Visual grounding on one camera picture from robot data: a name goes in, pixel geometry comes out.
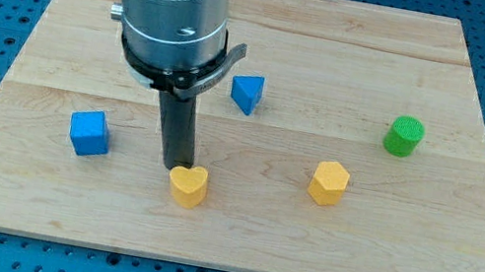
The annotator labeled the yellow hexagon block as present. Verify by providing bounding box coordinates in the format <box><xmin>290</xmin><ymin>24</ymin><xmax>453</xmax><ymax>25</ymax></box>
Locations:
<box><xmin>307</xmin><ymin>161</ymin><xmax>351</xmax><ymax>206</ymax></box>

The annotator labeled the black clamp ring with lever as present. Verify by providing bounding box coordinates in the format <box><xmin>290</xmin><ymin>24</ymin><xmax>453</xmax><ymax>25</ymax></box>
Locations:
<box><xmin>111</xmin><ymin>12</ymin><xmax>250</xmax><ymax>109</ymax></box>

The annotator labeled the green cylinder block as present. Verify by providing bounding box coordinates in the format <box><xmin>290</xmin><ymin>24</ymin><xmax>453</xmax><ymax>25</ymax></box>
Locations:
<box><xmin>382</xmin><ymin>115</ymin><xmax>426</xmax><ymax>158</ymax></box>

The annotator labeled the wooden board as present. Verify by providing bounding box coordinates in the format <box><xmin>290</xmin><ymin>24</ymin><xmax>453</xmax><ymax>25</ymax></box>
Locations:
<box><xmin>0</xmin><ymin>0</ymin><xmax>485</xmax><ymax>272</ymax></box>

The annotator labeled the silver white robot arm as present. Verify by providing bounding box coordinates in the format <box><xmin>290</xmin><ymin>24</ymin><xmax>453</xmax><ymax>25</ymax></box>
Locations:
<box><xmin>111</xmin><ymin>0</ymin><xmax>233</xmax><ymax>169</ymax></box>

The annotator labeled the yellow heart block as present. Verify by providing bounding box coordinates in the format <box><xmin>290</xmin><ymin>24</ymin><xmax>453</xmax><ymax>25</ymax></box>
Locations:
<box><xmin>169</xmin><ymin>166</ymin><xmax>209</xmax><ymax>209</ymax></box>

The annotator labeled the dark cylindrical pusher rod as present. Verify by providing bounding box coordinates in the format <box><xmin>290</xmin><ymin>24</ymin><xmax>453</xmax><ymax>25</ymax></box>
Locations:
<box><xmin>159</xmin><ymin>92</ymin><xmax>196</xmax><ymax>170</ymax></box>

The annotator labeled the blue triangle block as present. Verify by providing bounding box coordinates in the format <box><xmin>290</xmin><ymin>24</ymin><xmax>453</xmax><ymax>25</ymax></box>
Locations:
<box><xmin>231</xmin><ymin>75</ymin><xmax>265</xmax><ymax>115</ymax></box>

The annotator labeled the blue cube block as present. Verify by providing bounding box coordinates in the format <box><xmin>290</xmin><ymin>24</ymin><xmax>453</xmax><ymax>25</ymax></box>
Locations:
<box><xmin>69</xmin><ymin>110</ymin><xmax>109</xmax><ymax>156</ymax></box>

